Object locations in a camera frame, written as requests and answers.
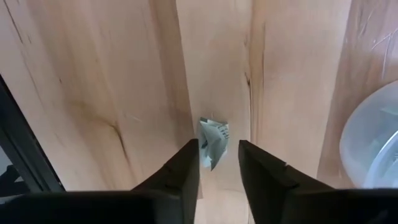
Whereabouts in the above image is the clear plastic container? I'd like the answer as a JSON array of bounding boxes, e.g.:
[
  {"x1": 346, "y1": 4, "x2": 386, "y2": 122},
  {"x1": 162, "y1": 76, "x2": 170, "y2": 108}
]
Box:
[{"x1": 338, "y1": 80, "x2": 398, "y2": 190}]

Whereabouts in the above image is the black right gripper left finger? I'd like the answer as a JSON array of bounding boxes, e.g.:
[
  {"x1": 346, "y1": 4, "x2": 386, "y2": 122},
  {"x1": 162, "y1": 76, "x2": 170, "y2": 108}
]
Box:
[{"x1": 0, "y1": 139, "x2": 200, "y2": 224}]

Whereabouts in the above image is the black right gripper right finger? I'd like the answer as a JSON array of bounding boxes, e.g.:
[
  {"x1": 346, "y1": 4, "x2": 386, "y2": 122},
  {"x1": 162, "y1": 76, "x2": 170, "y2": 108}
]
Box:
[{"x1": 238, "y1": 140, "x2": 398, "y2": 224}]

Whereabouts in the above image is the pale green packet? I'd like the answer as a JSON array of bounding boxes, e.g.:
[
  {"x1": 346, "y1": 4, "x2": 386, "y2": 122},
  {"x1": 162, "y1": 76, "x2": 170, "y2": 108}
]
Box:
[{"x1": 198, "y1": 116, "x2": 230, "y2": 171}]

